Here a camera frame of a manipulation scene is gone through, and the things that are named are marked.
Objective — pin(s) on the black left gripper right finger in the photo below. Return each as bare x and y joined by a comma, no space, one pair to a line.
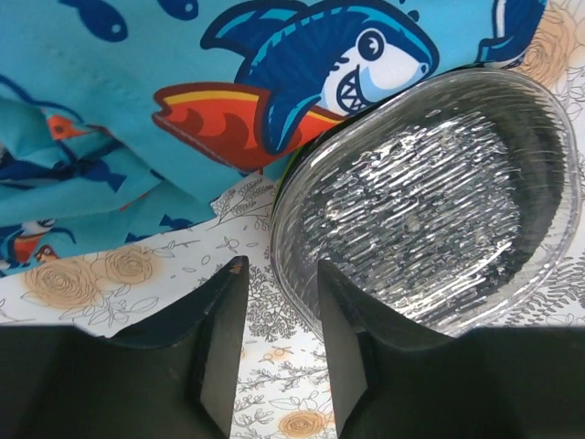
393,378

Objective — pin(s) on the blue shark print cloth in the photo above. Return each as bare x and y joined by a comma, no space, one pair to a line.
124,119

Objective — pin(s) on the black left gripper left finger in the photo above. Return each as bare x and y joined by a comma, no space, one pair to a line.
172,375

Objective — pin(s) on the floral patterned table mat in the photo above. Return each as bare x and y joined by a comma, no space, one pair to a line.
283,387

